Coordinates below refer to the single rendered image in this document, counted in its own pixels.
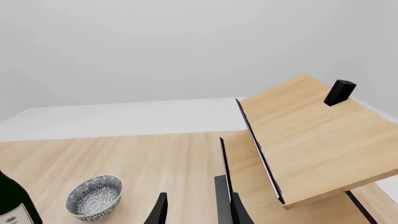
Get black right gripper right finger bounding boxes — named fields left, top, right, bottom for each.
left=231, top=192, right=259, bottom=224

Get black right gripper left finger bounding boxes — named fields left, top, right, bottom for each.
left=146, top=192, right=169, bottom=224

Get wooden drawer with black front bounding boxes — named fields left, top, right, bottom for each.
left=214, top=130, right=285, bottom=224
left=235, top=98, right=285, bottom=204

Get wooden cabinet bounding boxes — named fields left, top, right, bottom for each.
left=235, top=73, right=398, bottom=224

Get blue white patterned bowl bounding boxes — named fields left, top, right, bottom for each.
left=65, top=174, right=124, bottom=222

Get dark green wine bottle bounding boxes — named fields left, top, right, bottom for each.
left=0, top=170, right=44, bottom=224

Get black rectangular block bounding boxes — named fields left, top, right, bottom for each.
left=323, top=78, right=357, bottom=108

